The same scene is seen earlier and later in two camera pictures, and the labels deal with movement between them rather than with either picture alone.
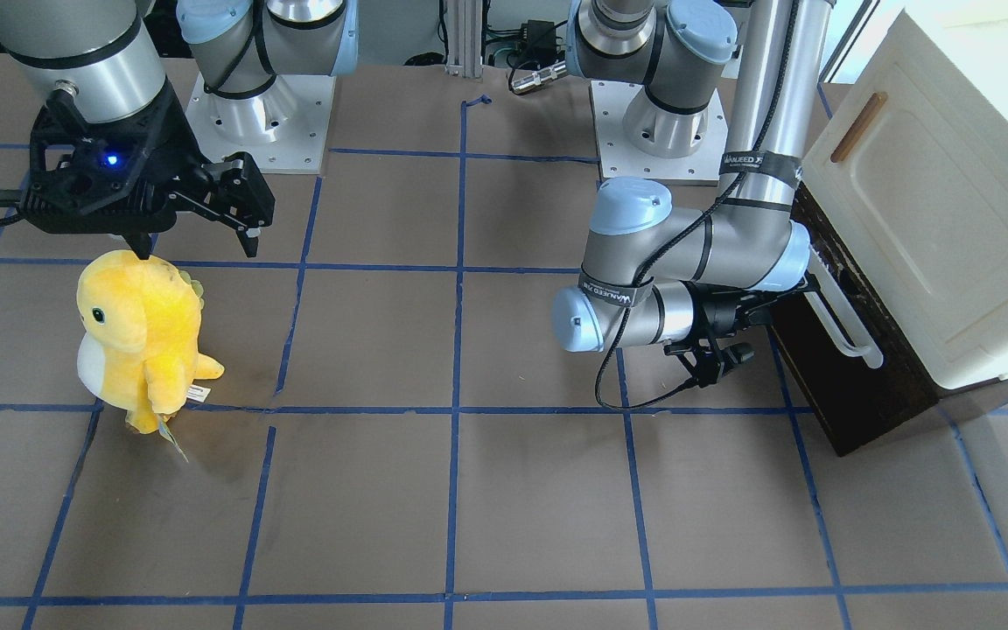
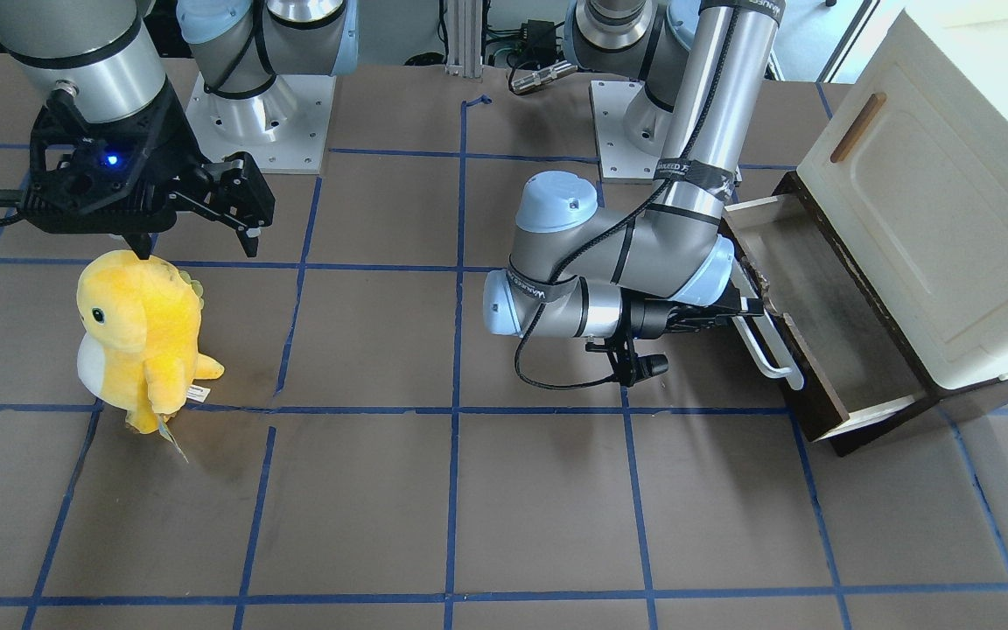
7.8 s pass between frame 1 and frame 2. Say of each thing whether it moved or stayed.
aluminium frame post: stayed
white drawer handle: moved
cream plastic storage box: stayed
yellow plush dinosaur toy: stayed
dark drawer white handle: moved
